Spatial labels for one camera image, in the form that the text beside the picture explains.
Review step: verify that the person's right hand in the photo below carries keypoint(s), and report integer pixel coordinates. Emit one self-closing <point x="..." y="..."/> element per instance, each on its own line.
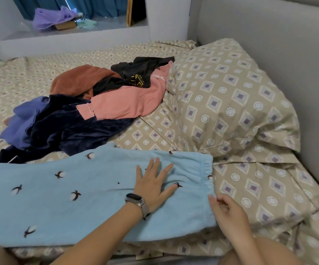
<point x="231" y="215"/>

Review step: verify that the person's left hand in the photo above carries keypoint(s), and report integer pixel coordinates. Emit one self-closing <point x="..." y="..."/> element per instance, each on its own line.
<point x="154" y="187"/>

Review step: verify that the bed with patterned beige sheet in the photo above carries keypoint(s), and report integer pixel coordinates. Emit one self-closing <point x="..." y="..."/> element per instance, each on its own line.
<point x="247" y="179"/>

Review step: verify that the light blue fleece pajama pants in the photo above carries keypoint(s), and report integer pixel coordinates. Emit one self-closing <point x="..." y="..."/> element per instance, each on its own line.
<point x="93" y="196"/>

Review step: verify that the pink shirt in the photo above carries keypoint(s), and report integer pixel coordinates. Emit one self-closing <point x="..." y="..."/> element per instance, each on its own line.
<point x="129" y="99"/>

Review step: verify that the navy velvet garment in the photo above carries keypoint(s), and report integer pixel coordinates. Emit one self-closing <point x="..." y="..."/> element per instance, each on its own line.
<point x="74" y="129"/>

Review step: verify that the black garment yellow print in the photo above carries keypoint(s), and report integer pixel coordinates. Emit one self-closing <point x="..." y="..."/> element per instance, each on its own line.
<point x="134" y="73"/>

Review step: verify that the rust brown garment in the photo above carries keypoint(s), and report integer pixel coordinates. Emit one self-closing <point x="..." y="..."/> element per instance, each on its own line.
<point x="79" y="80"/>

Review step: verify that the purple-blue garment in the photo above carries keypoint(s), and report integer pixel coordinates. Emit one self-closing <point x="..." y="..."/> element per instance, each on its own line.
<point x="24" y="121"/>

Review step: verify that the person's left forearm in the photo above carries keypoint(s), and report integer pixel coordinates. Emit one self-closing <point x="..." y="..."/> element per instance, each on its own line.
<point x="101" y="240"/>

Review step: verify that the grey band wristwatch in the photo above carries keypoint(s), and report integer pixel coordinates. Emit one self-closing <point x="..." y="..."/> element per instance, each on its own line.
<point x="136" y="202"/>

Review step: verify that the patterned beige pillow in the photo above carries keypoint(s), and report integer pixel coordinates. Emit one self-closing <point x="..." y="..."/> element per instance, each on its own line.
<point x="231" y="102"/>

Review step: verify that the grey upholstered headboard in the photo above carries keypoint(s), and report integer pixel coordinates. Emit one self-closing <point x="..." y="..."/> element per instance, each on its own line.
<point x="275" y="58"/>

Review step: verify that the teal small item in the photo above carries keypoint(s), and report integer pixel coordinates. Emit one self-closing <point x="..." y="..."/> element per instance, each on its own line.
<point x="86" y="23"/>

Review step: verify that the leaning wooden picture frames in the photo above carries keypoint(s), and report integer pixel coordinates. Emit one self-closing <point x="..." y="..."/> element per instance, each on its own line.
<point x="134" y="9"/>

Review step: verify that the small wooden box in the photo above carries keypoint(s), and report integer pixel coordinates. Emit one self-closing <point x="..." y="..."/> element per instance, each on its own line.
<point x="65" y="24"/>

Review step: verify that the blue curtain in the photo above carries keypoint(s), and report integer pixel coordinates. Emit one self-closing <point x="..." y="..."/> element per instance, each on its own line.
<point x="82" y="5"/>

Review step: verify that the purple cloth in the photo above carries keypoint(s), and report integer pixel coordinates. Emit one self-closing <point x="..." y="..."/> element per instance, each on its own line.
<point x="53" y="17"/>

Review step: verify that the clear plastic bag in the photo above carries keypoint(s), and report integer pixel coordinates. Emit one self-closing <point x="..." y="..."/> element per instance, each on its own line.
<point x="30" y="24"/>

